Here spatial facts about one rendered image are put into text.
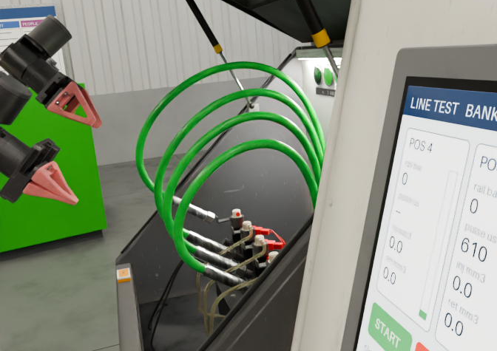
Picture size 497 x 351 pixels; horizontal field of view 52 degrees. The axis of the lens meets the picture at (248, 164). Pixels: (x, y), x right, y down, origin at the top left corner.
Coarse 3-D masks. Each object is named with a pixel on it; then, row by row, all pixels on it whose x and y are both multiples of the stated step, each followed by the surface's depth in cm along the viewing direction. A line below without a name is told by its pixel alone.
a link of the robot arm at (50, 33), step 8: (48, 16) 94; (40, 24) 94; (48, 24) 93; (56, 24) 93; (32, 32) 93; (40, 32) 93; (48, 32) 93; (56, 32) 94; (64, 32) 94; (40, 40) 92; (48, 40) 93; (56, 40) 94; (64, 40) 95; (32, 48) 98; (48, 48) 93; (56, 48) 95; (0, 56) 96; (48, 56) 96
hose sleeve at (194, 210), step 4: (172, 200) 97; (176, 200) 97; (180, 200) 97; (172, 204) 97; (176, 204) 97; (188, 208) 98; (192, 208) 98; (196, 208) 98; (200, 208) 99; (188, 212) 98; (192, 212) 98; (196, 212) 98; (200, 212) 99; (204, 212) 99; (196, 216) 99; (200, 216) 99; (204, 216) 99
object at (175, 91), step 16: (224, 64) 94; (240, 64) 95; (256, 64) 96; (192, 80) 93; (288, 80) 98; (304, 96) 100; (144, 128) 93; (320, 128) 102; (320, 144) 103; (144, 176) 94
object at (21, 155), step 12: (0, 144) 76; (12, 144) 77; (24, 144) 79; (36, 144) 76; (0, 156) 76; (12, 156) 77; (24, 156) 77; (36, 156) 77; (0, 168) 77; (12, 168) 77; (24, 168) 77; (12, 180) 77; (0, 192) 77
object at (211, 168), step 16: (240, 144) 73; (256, 144) 74; (272, 144) 74; (224, 160) 73; (304, 160) 76; (208, 176) 73; (304, 176) 77; (192, 192) 72; (176, 224) 73; (176, 240) 73; (192, 256) 75; (208, 272) 75; (224, 272) 77; (240, 288) 77
